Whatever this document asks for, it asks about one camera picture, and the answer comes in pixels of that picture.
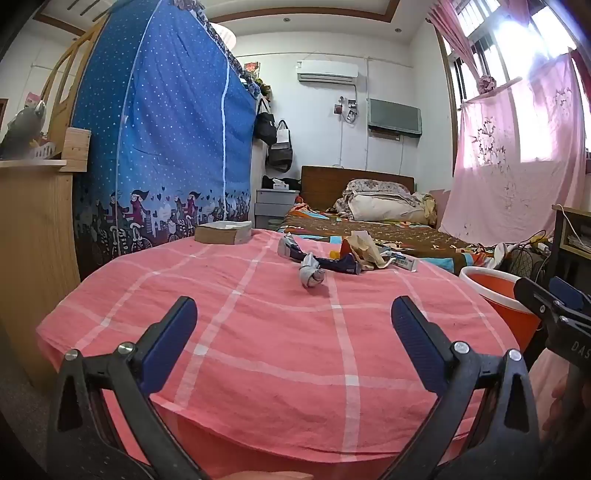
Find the colourful patterned bed sheet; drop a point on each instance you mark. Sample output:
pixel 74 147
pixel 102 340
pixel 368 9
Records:
pixel 415 237

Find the black hanging bag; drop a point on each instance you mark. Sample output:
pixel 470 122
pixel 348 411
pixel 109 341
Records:
pixel 265 127

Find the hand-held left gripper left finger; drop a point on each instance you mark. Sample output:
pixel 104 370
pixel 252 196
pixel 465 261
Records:
pixel 171 341

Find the person's right hand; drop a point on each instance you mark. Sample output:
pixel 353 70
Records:
pixel 559 415

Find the light wooden cabinet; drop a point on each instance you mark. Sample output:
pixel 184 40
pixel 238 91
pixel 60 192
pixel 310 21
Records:
pixel 32 254

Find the beige paper bag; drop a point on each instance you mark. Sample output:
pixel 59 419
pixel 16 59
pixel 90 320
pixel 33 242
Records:
pixel 364 249

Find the stack of papers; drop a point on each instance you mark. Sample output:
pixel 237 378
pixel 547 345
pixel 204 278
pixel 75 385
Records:
pixel 579 242

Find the folded beige quilt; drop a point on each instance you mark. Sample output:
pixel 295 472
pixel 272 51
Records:
pixel 392 210

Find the yellow power strip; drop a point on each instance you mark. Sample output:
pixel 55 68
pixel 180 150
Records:
pixel 539 241

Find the tall white cabinet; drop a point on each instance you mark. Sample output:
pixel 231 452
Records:
pixel 259 184

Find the blue dotted fabric wardrobe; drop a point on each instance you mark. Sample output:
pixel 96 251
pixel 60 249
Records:
pixel 161 138

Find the black clothes heap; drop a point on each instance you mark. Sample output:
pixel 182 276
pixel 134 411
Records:
pixel 293 182

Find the wooden desk shelf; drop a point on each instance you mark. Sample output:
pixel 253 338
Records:
pixel 572 226

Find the pink curtain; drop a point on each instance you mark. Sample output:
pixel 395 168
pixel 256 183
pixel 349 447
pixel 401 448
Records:
pixel 455 32

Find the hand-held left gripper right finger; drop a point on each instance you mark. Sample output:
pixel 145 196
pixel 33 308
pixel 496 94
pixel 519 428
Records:
pixel 418 344

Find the orange bucket with white rim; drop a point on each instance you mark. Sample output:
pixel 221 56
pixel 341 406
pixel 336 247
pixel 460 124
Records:
pixel 498 300

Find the white toothpaste tube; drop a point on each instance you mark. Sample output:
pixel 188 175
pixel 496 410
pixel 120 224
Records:
pixel 404 263

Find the grey bedside cabinet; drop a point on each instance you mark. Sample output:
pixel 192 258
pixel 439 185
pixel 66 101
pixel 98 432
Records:
pixel 274 207

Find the white air conditioner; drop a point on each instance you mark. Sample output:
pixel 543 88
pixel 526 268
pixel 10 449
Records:
pixel 328 71

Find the floral pillow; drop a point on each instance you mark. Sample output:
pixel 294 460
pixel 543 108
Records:
pixel 374 186

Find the small wooden box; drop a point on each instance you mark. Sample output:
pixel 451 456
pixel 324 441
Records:
pixel 76 150

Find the pink embroidered hanging sheet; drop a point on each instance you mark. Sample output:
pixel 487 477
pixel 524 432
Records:
pixel 508 161

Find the white round lampshade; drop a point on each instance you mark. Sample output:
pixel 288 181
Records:
pixel 226 37

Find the dark blue sock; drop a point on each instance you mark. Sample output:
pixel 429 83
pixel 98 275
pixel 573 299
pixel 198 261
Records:
pixel 339 265

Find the pink checked blanket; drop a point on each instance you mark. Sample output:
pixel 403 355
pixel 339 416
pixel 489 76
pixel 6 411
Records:
pixel 277 360

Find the black mesh floor fan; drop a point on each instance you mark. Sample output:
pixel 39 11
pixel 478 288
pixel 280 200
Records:
pixel 526 263

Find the brown wooden headboard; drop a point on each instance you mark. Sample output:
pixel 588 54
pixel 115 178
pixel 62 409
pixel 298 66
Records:
pixel 323 184

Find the tan cardboard box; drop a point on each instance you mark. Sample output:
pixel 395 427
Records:
pixel 224 232

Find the grey tote bag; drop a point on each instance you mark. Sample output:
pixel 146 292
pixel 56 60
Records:
pixel 280 152

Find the grey sock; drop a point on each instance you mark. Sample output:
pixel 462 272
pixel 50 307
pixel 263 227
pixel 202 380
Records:
pixel 311 277

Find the television with green cover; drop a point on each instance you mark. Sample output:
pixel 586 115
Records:
pixel 395 116

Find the dark framed wooden desk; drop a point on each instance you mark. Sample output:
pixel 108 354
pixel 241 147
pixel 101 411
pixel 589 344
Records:
pixel 561 240

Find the white plastic basket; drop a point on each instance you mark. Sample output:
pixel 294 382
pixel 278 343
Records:
pixel 46 150

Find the white tissue box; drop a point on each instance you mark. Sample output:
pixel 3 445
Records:
pixel 280 183

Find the curved wooden frame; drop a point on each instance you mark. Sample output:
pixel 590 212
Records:
pixel 60 78

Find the colourful clutter pile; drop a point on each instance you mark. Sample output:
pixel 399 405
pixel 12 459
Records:
pixel 254 76

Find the silver blue wrapper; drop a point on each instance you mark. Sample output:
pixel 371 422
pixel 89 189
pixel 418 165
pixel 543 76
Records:
pixel 288 247

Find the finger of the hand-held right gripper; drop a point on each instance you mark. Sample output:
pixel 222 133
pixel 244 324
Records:
pixel 535 297
pixel 572 295

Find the barred window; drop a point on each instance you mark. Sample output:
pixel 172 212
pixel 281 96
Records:
pixel 517 32

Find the grey bird figurine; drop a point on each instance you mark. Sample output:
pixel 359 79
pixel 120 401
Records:
pixel 23 127

